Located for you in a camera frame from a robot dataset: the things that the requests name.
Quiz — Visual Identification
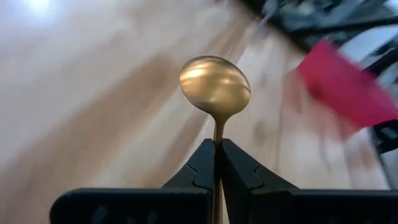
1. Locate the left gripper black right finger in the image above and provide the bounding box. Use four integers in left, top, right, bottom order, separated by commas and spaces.
221, 139, 398, 224

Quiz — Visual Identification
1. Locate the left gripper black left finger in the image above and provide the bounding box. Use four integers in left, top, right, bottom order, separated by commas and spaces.
49, 139, 216, 224

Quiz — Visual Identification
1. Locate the gold spoon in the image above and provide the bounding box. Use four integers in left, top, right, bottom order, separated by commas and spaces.
178, 55, 252, 224

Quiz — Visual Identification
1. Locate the red plastic bin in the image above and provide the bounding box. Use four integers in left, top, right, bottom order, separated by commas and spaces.
285, 39, 398, 140

